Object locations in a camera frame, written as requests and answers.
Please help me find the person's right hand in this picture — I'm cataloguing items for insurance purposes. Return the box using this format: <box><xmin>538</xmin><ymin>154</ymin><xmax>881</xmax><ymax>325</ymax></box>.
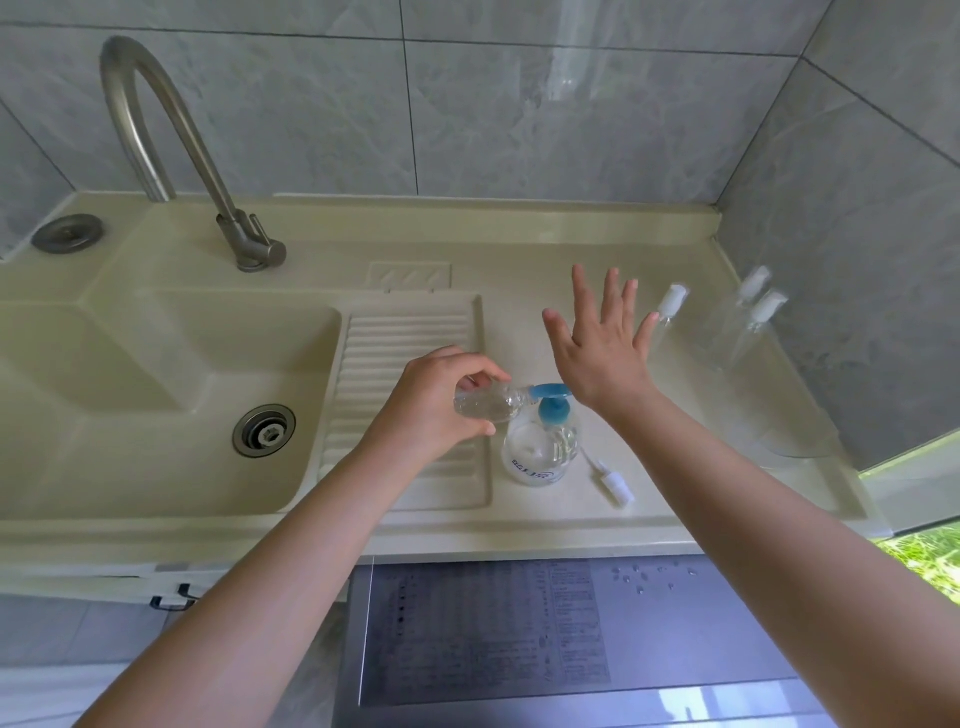
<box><xmin>542</xmin><ymin>263</ymin><xmax>661</xmax><ymax>421</ymax></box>

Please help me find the person's left hand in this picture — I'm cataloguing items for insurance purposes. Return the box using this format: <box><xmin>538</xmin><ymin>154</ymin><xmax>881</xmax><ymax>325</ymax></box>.
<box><xmin>359</xmin><ymin>344</ymin><xmax>513</xmax><ymax>470</ymax></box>

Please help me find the small clear bottle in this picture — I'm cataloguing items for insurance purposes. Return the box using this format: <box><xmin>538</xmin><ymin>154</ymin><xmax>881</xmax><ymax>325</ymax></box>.
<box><xmin>697</xmin><ymin>293</ymin><xmax>753</xmax><ymax>363</ymax></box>
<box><xmin>453</xmin><ymin>380</ymin><xmax>535</xmax><ymax>424</ymax></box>
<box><xmin>712</xmin><ymin>320</ymin><xmax>768</xmax><ymax>374</ymax></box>
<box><xmin>653</xmin><ymin>282</ymin><xmax>691</xmax><ymax>339</ymax></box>

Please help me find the clear hand sanitizer pump bottle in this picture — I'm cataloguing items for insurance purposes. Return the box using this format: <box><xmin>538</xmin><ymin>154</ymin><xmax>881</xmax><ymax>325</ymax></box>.
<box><xmin>502</xmin><ymin>382</ymin><xmax>583</xmax><ymax>487</ymax></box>

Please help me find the person's left forearm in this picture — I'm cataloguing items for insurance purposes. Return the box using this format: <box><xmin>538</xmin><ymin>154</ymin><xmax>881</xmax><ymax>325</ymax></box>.
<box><xmin>74</xmin><ymin>442</ymin><xmax>421</xmax><ymax>728</ymax></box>

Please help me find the person's right forearm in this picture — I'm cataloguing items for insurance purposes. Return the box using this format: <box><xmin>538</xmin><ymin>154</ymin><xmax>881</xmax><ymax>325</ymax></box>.
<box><xmin>603</xmin><ymin>389</ymin><xmax>960</xmax><ymax>728</ymax></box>

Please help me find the steel sink drain strainer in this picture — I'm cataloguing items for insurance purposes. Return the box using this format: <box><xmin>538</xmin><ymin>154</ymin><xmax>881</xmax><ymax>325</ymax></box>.
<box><xmin>231</xmin><ymin>404</ymin><xmax>298</xmax><ymax>460</ymax></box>

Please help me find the grey washing machine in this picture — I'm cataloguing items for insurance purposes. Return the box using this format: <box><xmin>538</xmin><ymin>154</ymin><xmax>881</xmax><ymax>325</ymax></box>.
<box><xmin>333</xmin><ymin>556</ymin><xmax>834</xmax><ymax>728</ymax></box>

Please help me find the cream sink with washboard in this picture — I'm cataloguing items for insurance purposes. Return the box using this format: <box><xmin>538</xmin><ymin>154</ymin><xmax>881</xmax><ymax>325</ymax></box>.
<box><xmin>0</xmin><ymin>191</ymin><xmax>894</xmax><ymax>605</ymax></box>

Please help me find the curved steel faucet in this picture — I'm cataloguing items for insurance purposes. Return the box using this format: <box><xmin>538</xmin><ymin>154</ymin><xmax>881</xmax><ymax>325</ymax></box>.
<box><xmin>100</xmin><ymin>35</ymin><xmax>289</xmax><ymax>274</ymax></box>

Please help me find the glass window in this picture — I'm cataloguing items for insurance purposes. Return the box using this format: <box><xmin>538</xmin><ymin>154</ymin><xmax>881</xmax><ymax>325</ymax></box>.
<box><xmin>858</xmin><ymin>427</ymin><xmax>960</xmax><ymax>609</ymax></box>

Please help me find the white cabinet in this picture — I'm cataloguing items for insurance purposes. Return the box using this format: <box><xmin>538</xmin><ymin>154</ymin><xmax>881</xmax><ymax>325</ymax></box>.
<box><xmin>0</xmin><ymin>566</ymin><xmax>354</xmax><ymax>610</ymax></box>

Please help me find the round steel hole cover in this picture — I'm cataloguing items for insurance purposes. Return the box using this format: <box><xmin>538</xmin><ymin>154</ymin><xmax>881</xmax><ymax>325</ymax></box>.
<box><xmin>30</xmin><ymin>213</ymin><xmax>106</xmax><ymax>256</ymax></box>

